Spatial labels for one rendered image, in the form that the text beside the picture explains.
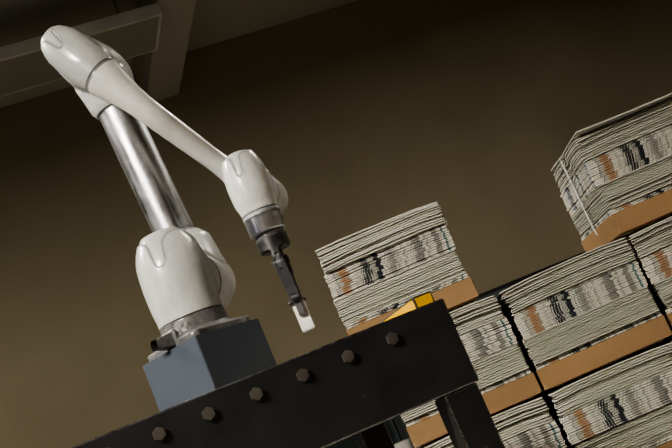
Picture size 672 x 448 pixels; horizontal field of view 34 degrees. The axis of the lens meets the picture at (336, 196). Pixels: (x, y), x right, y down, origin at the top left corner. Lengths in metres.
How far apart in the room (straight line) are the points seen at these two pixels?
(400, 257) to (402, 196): 7.19
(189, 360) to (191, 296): 0.15
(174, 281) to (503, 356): 0.74
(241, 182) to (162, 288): 0.30
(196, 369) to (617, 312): 0.89
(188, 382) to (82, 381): 6.41
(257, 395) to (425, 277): 0.97
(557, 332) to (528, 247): 7.45
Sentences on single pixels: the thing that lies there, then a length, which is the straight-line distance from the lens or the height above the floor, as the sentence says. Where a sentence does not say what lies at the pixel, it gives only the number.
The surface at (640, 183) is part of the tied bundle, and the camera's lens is 2.37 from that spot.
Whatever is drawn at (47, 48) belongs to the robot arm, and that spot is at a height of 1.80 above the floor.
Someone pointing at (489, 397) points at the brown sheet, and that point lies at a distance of 2.29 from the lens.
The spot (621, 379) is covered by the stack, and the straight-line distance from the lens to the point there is 2.32.
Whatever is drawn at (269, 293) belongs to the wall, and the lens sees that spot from 9.04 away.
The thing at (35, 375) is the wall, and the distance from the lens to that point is 8.83.
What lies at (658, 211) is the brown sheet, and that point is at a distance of 2.36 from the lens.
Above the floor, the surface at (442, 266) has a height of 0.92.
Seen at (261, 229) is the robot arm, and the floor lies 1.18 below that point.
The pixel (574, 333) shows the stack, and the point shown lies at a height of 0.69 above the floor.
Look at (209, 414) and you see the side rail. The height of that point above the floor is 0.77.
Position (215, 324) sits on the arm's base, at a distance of 2.44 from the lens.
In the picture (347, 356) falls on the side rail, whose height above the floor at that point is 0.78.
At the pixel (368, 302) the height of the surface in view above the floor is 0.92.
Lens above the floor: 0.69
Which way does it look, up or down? 11 degrees up
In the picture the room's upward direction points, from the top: 23 degrees counter-clockwise
